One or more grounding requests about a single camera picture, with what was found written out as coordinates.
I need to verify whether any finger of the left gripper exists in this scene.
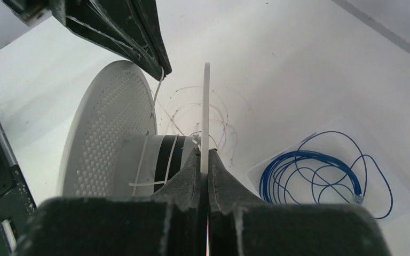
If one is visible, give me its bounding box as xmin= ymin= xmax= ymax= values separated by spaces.
xmin=49 ymin=0 xmax=172 ymax=81

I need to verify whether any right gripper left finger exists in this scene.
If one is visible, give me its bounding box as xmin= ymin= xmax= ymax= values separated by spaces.
xmin=14 ymin=149 xmax=202 ymax=255

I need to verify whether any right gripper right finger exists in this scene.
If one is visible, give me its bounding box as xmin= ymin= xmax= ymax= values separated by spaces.
xmin=208 ymin=149 xmax=391 ymax=255

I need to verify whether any white thin cable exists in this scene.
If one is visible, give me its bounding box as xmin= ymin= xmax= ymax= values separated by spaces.
xmin=129 ymin=67 xmax=239 ymax=197

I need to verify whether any white cable spool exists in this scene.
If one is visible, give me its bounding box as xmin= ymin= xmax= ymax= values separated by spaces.
xmin=58 ymin=60 xmax=201 ymax=197

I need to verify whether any blue cable coil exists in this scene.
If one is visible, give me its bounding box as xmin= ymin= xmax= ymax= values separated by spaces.
xmin=259 ymin=131 xmax=394 ymax=220

